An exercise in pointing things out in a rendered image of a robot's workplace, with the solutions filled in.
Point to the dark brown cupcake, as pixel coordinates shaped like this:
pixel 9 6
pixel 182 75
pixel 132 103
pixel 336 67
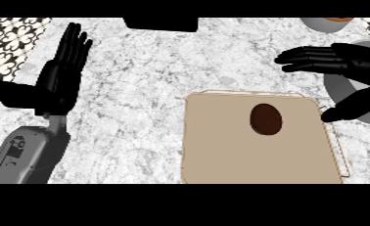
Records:
pixel 265 119

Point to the black appliance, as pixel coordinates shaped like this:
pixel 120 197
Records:
pixel 162 23

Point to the orange food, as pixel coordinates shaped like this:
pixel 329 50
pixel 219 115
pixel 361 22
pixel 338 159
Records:
pixel 339 19

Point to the beige tray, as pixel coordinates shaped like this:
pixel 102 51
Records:
pixel 259 158

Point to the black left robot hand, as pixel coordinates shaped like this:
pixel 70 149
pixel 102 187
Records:
pixel 60 83

